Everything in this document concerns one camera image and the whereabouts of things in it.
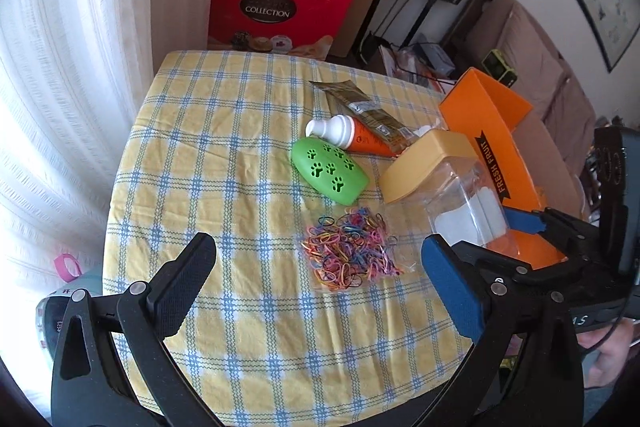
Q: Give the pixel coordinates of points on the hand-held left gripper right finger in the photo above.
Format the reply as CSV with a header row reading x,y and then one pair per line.
x,y
450,287

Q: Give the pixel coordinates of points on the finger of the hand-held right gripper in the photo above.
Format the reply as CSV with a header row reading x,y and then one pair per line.
x,y
522,219
575,272

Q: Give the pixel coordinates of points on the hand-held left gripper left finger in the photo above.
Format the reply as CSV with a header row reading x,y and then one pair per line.
x,y
180,292

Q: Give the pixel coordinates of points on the orange cardboard box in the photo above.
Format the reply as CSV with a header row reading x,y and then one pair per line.
x,y
492,122

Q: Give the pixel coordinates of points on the bag of colourful rubber bands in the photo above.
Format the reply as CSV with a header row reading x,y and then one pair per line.
x,y
345,247

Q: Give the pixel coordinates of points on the clear container with yellow lid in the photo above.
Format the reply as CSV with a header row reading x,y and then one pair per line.
x,y
425,162

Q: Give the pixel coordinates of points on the orange tube with white cap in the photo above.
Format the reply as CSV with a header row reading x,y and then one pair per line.
x,y
370,137

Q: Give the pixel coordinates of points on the green paw-print case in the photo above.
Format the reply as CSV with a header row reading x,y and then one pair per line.
x,y
325,167

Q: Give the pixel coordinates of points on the gold sachet packet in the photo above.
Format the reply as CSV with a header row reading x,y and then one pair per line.
x,y
360,102

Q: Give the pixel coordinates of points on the person's right hand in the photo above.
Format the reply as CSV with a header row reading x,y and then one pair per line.
x,y
615,357

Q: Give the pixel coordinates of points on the beige sofa cushion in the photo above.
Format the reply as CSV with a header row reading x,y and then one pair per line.
x,y
570,117
520,52

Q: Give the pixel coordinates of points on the pink plastic item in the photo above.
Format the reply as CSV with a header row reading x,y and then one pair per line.
x,y
62,267

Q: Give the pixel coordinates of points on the green black device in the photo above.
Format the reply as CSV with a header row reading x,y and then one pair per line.
x,y
500,67

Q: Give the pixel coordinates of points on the yellow blue checked tablecloth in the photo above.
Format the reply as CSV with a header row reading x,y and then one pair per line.
x,y
250,132

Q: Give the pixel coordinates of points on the dark wooden sofa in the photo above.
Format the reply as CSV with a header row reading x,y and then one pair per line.
x,y
480,2

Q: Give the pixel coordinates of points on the black speaker stand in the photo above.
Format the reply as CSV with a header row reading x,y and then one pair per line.
x,y
420,19
382,7

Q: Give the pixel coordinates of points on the white curtain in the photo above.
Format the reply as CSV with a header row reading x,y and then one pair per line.
x,y
75,82

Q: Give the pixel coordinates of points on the red gift bag with oval label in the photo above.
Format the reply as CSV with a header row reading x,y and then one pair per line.
x,y
230,7

